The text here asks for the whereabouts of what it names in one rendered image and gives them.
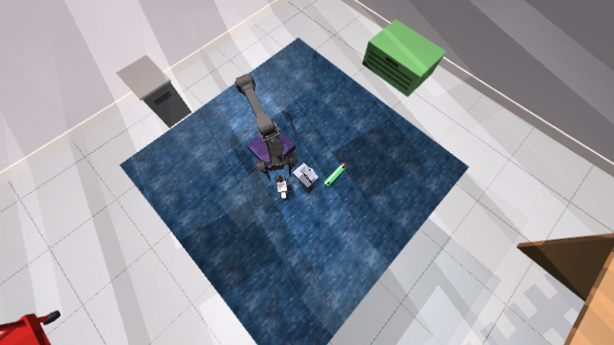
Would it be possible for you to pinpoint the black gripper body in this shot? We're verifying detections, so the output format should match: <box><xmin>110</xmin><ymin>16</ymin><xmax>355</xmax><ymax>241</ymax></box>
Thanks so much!
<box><xmin>256</xmin><ymin>149</ymin><xmax>298</xmax><ymax>171</ymax></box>

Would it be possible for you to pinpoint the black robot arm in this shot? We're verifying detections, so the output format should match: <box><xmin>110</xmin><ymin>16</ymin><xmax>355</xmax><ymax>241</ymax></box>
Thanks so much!
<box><xmin>234</xmin><ymin>73</ymin><xmax>288</xmax><ymax>170</ymax></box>

